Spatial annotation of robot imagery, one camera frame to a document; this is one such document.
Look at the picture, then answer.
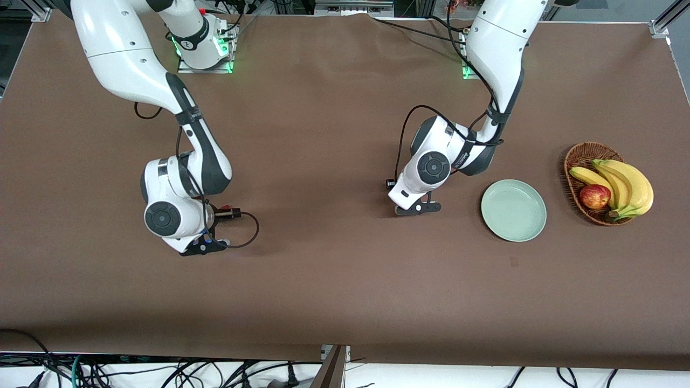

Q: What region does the pale green round plate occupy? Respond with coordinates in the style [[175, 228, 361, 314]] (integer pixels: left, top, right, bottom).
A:
[[481, 179, 547, 243]]

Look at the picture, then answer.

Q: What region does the brown table cover sheet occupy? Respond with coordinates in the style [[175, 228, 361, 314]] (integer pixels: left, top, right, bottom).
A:
[[0, 10, 690, 372]]

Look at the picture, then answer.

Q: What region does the brown wicker basket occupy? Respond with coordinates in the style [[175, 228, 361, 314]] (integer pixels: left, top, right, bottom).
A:
[[564, 142, 647, 227]]

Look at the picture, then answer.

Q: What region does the grey socket strip box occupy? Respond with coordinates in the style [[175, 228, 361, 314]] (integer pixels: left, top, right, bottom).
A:
[[314, 0, 394, 17]]

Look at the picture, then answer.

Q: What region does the red apple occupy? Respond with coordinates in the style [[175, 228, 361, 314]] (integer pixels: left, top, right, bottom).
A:
[[579, 184, 612, 210]]

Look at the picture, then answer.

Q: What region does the yellow banana bunch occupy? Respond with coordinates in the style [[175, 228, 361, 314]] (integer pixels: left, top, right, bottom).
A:
[[570, 159, 654, 221]]

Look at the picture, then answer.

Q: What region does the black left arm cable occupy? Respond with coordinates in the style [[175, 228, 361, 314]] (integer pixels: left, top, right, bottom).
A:
[[396, 0, 507, 181]]

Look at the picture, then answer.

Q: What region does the black base power cable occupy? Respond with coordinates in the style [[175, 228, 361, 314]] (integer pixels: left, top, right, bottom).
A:
[[372, 16, 471, 48]]

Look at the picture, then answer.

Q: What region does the black looping floor cable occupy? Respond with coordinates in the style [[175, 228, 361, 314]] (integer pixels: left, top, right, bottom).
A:
[[0, 328, 54, 388]]

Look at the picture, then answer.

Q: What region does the aluminium frame profile post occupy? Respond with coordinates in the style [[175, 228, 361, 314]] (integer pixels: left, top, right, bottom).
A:
[[310, 345, 351, 388]]

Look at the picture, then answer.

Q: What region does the silver aluminium corner bracket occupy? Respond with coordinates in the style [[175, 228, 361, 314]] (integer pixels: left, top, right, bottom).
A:
[[24, 0, 53, 22]]

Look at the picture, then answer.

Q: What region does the silver aluminium profile with bracket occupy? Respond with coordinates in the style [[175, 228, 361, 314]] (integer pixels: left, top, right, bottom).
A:
[[650, 0, 690, 39]]

